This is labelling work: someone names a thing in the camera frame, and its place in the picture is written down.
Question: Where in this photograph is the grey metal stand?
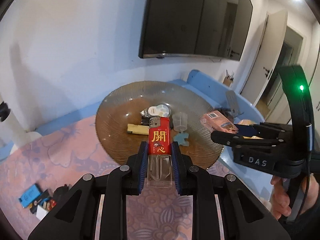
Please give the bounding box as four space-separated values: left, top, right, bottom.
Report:
226 90 242 117

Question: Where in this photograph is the white lamp pole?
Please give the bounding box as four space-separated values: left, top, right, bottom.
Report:
0 94 43 148

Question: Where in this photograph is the black small object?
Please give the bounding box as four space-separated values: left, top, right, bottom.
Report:
53 184 73 199

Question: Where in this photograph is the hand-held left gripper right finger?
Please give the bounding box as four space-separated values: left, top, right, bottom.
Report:
171 141 292 240

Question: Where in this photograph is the pink box with white label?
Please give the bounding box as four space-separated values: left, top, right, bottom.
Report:
200 112 238 134

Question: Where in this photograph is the red lighter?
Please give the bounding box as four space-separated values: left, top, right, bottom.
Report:
147 117 173 187

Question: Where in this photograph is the white small box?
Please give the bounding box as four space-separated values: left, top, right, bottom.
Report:
36 204 51 221

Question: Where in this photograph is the blue furniture piece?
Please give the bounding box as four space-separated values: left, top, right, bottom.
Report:
185 69 265 130

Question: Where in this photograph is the pink patterned blanket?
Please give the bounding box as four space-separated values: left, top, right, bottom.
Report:
0 115 273 240

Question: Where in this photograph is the tan pen holder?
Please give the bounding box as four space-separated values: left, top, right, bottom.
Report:
222 69 235 87

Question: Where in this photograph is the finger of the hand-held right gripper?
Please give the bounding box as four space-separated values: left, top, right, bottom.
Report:
211 130 284 148
235 121 292 140

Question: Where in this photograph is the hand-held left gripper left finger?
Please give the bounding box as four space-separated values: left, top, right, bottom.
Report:
27 141 148 240

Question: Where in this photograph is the clear plastic cup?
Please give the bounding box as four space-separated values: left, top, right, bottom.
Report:
172 113 188 132

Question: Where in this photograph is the red toy figure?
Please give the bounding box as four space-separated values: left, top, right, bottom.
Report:
42 197 57 210

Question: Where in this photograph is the person's right hand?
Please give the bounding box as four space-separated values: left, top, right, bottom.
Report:
271 174 292 221

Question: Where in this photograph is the blue box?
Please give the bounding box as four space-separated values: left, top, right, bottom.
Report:
19 184 42 208

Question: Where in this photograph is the amber ribbed glass bowl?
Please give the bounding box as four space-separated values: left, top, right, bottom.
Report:
96 81 224 170

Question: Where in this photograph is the light blue translucent piece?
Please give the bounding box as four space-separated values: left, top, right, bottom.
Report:
173 131 190 147

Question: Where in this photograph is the cream rectangular bar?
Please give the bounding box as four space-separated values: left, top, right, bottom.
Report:
127 123 150 136

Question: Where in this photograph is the white door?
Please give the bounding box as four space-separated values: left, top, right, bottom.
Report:
241 9 289 107

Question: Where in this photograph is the black wall television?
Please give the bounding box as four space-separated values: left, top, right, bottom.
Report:
139 0 253 62

